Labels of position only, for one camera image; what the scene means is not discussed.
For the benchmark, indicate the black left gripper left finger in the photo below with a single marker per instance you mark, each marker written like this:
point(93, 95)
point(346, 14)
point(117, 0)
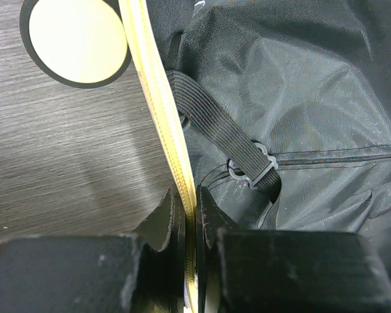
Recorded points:
point(139, 271)

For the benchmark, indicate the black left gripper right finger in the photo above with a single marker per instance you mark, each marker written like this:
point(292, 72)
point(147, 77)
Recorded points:
point(284, 271)

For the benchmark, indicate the yellow hard-shell suitcase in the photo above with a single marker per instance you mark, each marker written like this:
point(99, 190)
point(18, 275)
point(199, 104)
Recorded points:
point(281, 109)

